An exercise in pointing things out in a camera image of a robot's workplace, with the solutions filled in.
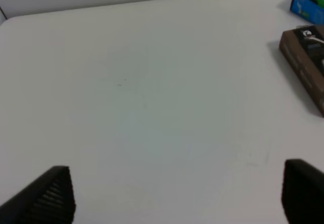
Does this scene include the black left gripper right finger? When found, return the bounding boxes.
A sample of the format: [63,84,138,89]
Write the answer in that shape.
[281,159,323,223]

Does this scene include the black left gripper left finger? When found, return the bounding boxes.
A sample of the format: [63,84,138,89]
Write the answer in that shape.
[1,166,76,223]

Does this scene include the brown black capsule box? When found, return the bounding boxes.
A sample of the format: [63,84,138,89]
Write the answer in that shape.
[279,25,323,114]

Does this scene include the blue green toothpaste box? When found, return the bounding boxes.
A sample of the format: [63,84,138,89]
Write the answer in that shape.
[290,0,323,25]

